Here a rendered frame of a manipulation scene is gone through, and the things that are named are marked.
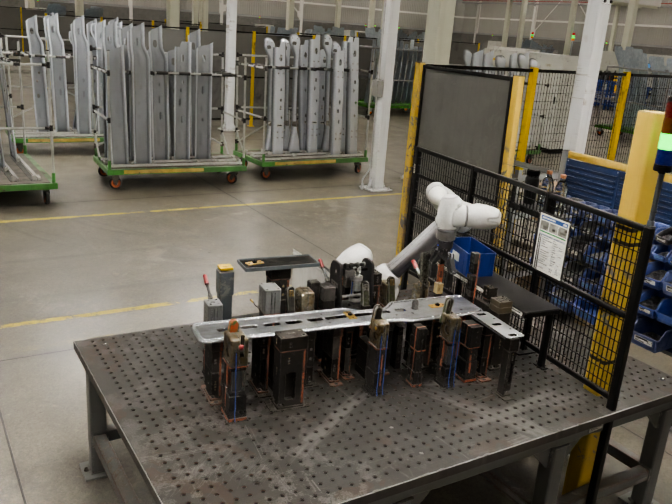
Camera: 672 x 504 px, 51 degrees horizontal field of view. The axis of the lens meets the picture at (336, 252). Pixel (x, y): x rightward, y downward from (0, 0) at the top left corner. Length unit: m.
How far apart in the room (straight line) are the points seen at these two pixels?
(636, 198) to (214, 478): 2.05
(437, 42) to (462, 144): 5.25
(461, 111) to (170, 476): 3.99
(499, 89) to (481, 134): 0.37
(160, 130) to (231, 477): 7.88
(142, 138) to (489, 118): 5.51
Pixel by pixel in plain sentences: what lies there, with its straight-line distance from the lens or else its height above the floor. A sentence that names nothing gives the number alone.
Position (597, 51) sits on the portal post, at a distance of 7.62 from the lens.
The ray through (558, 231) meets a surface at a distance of 3.56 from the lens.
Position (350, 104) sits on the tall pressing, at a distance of 11.34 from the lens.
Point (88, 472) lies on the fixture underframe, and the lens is 3.95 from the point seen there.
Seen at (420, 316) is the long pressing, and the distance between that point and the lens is 3.30.
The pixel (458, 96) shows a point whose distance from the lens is 5.85.
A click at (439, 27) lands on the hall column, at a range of 10.94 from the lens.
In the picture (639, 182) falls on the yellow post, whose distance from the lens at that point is 3.26.
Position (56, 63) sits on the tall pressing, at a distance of 12.34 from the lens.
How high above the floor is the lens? 2.25
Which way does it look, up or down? 18 degrees down
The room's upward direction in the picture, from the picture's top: 4 degrees clockwise
